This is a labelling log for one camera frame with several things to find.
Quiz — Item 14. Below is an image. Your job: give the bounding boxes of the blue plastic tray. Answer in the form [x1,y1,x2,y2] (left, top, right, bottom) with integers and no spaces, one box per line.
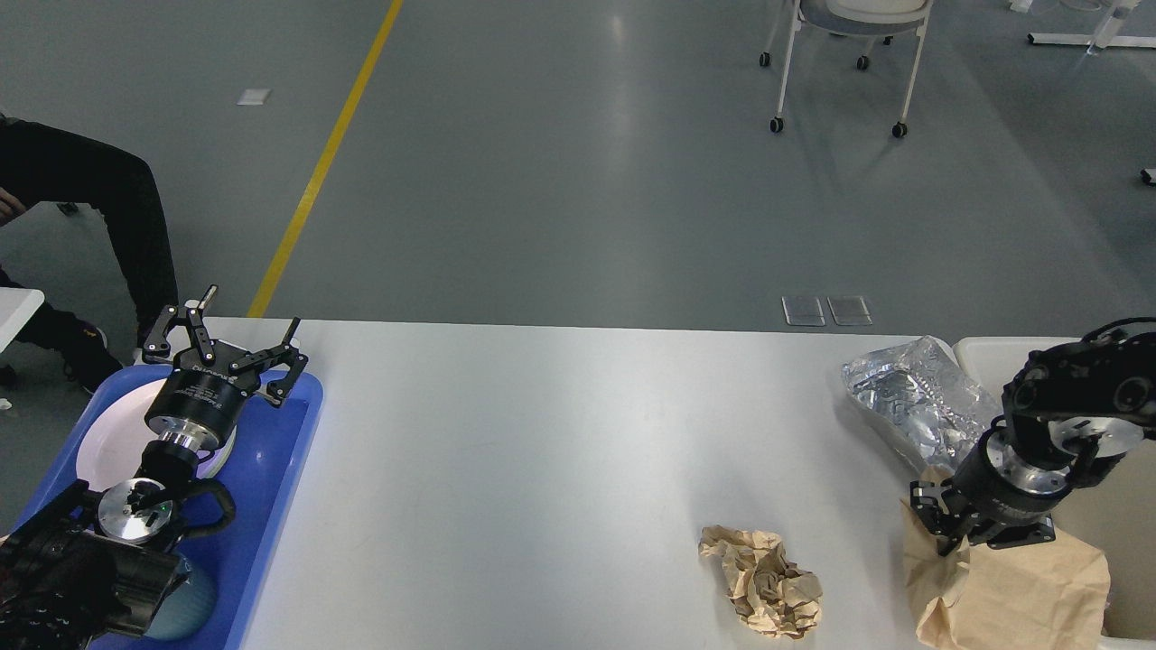
[14,365,323,649]

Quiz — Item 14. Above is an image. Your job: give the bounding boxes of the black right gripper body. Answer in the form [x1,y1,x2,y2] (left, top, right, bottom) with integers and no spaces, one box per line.
[943,429,1080,534]

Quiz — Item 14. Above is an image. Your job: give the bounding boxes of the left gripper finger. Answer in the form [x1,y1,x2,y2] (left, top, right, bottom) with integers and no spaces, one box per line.
[228,317,309,408]
[142,285,220,367]

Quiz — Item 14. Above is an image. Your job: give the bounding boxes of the person leg black trousers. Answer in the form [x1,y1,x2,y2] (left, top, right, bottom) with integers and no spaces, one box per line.
[0,117,180,362]

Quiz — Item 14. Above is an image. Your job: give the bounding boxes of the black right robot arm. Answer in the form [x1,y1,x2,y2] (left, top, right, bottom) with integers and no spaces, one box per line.
[909,317,1155,556]

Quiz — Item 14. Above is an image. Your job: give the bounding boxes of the white paper scrap on floor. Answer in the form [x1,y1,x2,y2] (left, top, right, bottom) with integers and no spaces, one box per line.
[236,88,272,108]

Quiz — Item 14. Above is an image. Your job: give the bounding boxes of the pink plate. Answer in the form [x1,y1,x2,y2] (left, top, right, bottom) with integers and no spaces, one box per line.
[74,377,238,493]

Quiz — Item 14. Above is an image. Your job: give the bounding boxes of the clear plastic bag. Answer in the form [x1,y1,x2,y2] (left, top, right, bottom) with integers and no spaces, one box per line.
[842,337,1003,474]

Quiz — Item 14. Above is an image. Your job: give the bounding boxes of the white stand base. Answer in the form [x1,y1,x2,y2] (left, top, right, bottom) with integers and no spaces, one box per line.
[1027,1,1155,54]

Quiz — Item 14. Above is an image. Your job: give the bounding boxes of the dark green mug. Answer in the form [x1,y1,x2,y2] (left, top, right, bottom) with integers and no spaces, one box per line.
[145,555,218,641]

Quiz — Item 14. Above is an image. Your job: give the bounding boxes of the person hand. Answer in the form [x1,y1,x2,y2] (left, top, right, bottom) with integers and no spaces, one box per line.
[0,189,25,227]

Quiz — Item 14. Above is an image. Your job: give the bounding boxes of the white plastic bin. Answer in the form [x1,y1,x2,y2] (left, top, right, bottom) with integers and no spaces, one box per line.
[953,337,1155,649]

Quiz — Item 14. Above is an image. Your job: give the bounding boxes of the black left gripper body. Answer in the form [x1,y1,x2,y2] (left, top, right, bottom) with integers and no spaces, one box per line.
[145,361,257,450]

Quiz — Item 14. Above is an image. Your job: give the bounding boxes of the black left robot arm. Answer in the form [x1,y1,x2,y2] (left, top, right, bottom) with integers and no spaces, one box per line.
[3,285,309,649]

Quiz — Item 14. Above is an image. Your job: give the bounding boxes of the brown paper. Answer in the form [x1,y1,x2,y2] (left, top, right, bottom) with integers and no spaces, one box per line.
[699,525,825,638]

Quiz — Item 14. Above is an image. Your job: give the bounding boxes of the black sneaker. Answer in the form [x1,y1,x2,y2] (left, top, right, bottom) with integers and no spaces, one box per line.
[61,322,124,396]

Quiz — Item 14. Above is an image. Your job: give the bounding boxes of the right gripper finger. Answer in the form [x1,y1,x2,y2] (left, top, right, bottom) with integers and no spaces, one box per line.
[909,480,972,556]
[971,515,1055,551]

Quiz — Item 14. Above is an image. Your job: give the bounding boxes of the brown paper bag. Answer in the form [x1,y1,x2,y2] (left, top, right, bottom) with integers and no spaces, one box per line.
[901,501,1111,649]

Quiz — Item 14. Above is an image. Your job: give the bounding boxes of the white office chair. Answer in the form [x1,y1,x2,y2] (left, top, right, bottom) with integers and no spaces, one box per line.
[759,1,934,139]

